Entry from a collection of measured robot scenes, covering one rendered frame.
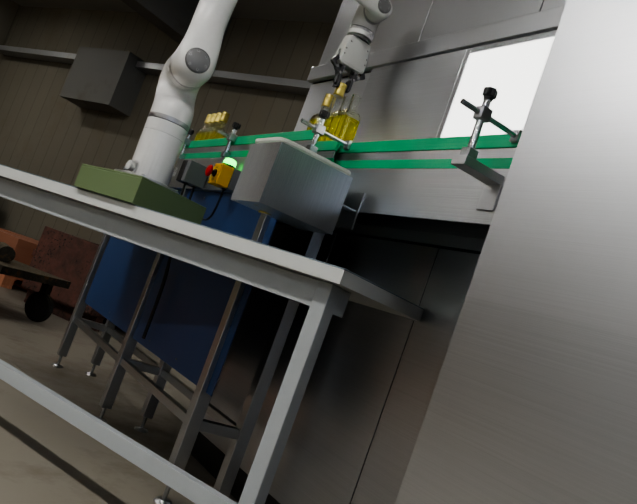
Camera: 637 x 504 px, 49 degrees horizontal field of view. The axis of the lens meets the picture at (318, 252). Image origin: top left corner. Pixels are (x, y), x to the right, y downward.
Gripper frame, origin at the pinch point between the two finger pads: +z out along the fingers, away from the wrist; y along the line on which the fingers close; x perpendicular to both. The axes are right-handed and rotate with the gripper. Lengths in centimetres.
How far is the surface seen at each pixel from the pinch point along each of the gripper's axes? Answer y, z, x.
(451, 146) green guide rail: 3, 26, 68
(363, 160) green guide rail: 3.6, 28.6, 34.2
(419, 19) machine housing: -15.3, -30.2, 6.0
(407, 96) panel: -12.4, 0.2, 19.3
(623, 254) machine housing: 21, 51, 134
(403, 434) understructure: -16, 92, 63
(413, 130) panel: -12.5, 12.0, 28.4
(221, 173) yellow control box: 21.6, 40.3, -15.3
